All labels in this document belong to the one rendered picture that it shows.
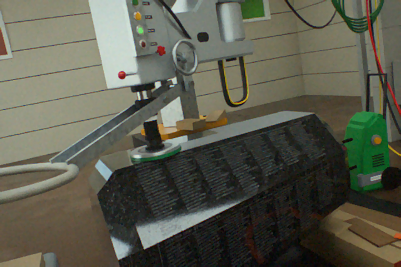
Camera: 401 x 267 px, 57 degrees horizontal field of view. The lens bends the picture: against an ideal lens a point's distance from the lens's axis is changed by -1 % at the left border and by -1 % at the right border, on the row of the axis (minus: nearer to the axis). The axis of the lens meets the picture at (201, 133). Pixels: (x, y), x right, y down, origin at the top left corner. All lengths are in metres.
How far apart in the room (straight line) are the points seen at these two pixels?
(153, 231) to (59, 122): 6.37
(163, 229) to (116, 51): 0.70
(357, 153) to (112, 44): 2.07
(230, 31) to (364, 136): 1.46
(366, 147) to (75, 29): 6.00
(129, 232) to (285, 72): 7.96
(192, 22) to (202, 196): 0.75
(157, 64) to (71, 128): 6.22
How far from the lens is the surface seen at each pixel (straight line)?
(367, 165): 3.02
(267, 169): 1.61
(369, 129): 2.97
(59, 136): 7.64
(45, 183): 1.05
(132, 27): 1.41
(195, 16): 1.72
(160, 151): 1.49
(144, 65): 1.43
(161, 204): 1.41
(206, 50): 1.73
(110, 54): 1.53
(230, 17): 1.98
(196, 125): 2.27
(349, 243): 2.00
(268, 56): 8.85
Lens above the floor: 1.17
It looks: 11 degrees down
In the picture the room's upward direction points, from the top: 10 degrees counter-clockwise
